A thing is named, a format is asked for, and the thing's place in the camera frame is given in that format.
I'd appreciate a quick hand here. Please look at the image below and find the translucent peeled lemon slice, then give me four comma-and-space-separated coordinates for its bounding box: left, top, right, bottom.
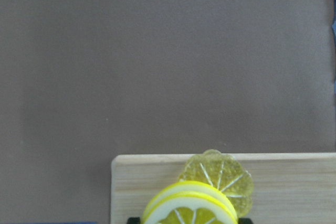
179, 150, 254, 218

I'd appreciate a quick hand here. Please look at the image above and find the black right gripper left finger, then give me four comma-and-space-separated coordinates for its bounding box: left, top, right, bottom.
127, 217, 141, 224

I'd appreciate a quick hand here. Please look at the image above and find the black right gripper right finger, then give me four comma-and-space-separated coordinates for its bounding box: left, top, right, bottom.
238, 218, 254, 224

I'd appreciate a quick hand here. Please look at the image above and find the yellow lemon slice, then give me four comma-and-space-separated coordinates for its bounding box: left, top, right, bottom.
141, 180, 238, 223

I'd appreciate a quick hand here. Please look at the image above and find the bamboo cutting board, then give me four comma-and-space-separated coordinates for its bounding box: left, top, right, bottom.
110, 153, 335, 223

